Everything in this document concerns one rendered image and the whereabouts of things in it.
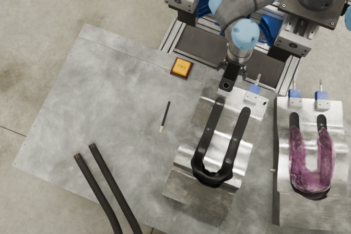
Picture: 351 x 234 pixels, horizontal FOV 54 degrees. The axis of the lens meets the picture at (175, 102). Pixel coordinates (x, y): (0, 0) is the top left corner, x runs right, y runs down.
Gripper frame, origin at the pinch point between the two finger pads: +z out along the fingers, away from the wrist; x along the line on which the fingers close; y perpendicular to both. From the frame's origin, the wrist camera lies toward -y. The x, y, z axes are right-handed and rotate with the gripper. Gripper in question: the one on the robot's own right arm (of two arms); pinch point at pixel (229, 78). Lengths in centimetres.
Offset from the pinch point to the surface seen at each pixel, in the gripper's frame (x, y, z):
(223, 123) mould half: -4.0, -13.7, 12.5
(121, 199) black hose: 21, -55, 12
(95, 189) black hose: 33, -56, 15
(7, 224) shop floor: 96, -103, 101
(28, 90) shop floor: 125, -21, 101
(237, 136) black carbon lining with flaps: -10.9, -16.6, 13.2
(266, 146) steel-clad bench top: -23.8, -14.5, 20.9
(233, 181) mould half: -14.8, -33.8, 7.6
